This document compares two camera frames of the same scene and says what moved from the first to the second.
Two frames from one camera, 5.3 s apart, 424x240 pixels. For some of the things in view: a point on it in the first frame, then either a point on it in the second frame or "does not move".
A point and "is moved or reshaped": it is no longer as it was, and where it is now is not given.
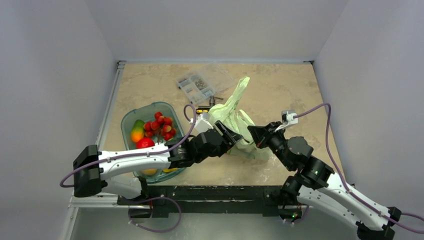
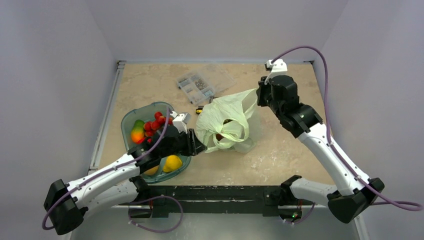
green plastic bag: (238, 121) is moved or reshaped
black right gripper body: (260, 135) -> (262, 93)
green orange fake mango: (138, 130) does not move
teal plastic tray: (144, 113) does not move
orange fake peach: (149, 171) does not move
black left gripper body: (221, 149) -> (182, 144)
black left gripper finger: (232, 135) -> (197, 147)
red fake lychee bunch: (162, 124) does not move
